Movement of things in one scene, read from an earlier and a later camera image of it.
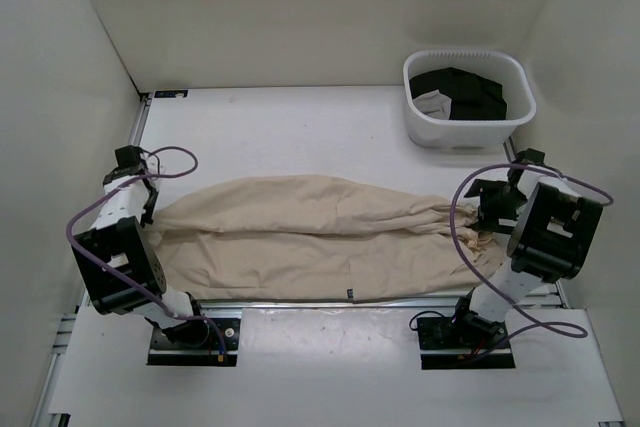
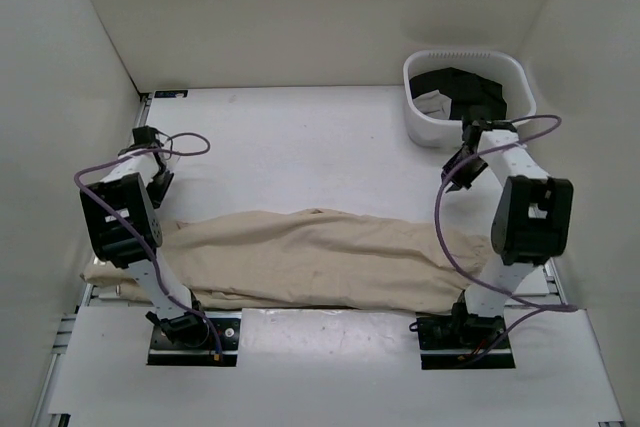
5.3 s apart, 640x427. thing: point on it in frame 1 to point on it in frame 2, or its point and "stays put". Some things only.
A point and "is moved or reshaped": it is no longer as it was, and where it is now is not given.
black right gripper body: (502, 205) to (470, 168)
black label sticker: (173, 93) stays put
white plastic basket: (511, 69) stays put
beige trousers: (313, 239) is moved or reshaped
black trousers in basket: (472, 96) stays put
